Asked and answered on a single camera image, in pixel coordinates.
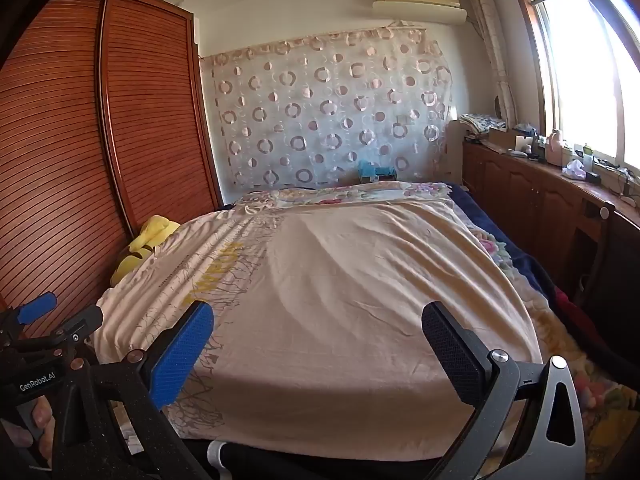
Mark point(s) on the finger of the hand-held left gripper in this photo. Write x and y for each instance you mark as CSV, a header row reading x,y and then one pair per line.
x,y
35,307
80,322

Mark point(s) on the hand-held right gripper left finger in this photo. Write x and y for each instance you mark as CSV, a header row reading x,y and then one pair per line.
x,y
182,355

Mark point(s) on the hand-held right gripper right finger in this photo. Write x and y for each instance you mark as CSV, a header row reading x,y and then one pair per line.
x,y
450,355

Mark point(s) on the beige t-shirt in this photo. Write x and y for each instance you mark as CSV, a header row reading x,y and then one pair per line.
x,y
325,285

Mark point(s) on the person's left hand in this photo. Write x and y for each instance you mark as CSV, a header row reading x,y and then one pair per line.
x,y
44,425

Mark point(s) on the white plastic hanger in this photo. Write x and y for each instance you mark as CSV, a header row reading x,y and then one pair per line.
x,y
215,455

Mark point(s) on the yellow plush toy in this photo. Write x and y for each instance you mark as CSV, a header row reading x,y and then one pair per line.
x,y
150,230

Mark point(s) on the red cloth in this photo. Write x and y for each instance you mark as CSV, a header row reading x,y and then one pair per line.
x,y
570,305

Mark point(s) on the floral quilt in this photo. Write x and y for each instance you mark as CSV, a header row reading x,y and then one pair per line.
x,y
500,220

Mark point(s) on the wooden slatted wardrobe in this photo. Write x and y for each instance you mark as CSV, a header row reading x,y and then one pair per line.
x,y
75,135

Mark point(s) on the long wooden cabinet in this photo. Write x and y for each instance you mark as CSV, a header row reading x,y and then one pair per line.
x,y
525,185

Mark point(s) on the small box with blue cloth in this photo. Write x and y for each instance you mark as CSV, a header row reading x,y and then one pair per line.
x,y
372,170

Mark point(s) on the crumpled white tissue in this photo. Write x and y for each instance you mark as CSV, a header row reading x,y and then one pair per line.
x,y
574,169

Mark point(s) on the cardboard box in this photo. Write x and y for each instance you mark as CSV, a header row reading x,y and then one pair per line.
x,y
505,137

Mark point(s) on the pink bottle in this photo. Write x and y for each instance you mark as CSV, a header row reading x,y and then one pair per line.
x,y
554,150

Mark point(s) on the stack of folded cloths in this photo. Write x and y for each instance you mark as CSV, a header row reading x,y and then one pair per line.
x,y
477,122

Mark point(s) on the green-capped bottle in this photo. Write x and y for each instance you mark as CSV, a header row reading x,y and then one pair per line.
x,y
588,157

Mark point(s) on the sheer circle-patterned curtain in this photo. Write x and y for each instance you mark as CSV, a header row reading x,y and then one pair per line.
x,y
325,110

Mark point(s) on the wood-framed window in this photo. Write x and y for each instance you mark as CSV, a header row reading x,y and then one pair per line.
x,y
575,85

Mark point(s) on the tied patterned window curtain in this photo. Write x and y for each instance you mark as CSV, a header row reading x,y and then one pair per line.
x,y
492,50

